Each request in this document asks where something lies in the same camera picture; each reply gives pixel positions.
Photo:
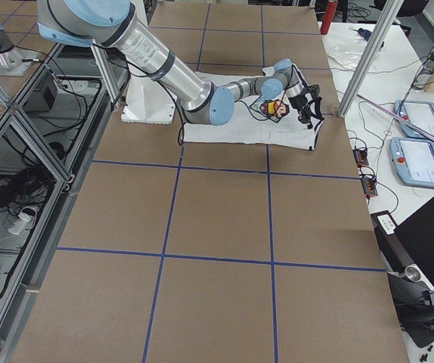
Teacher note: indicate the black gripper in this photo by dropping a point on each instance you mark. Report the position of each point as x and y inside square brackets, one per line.
[301, 102]

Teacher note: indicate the grey cartoon print t-shirt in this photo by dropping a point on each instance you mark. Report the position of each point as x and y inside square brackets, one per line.
[256, 110]

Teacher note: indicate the left grey orange usb hub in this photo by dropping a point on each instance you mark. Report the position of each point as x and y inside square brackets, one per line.
[360, 157]

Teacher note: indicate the grey orange usb hub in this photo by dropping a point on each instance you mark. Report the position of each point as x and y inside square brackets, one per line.
[369, 188]
[360, 157]

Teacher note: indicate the red bottle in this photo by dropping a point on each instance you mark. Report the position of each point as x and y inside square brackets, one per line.
[328, 16]

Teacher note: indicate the right grey orange usb hub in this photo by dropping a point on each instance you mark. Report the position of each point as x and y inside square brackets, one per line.
[369, 188]

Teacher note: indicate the far teach pendant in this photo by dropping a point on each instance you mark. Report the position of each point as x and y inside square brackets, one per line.
[419, 113]

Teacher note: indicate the teach pendant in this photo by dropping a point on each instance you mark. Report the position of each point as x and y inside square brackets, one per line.
[419, 113]
[413, 160]

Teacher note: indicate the near teach pendant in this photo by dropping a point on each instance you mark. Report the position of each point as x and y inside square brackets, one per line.
[413, 160]

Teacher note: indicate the black box with label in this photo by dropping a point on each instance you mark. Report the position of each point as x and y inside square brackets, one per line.
[388, 242]

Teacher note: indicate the black power adapter box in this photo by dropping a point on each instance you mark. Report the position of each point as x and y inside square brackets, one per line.
[42, 98]

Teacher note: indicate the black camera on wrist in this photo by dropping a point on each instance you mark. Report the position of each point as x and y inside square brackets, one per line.
[313, 91]

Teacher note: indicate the aluminium frame post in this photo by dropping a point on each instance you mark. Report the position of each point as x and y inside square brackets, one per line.
[379, 33]

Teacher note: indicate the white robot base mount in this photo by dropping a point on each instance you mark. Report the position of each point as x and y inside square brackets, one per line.
[147, 102]

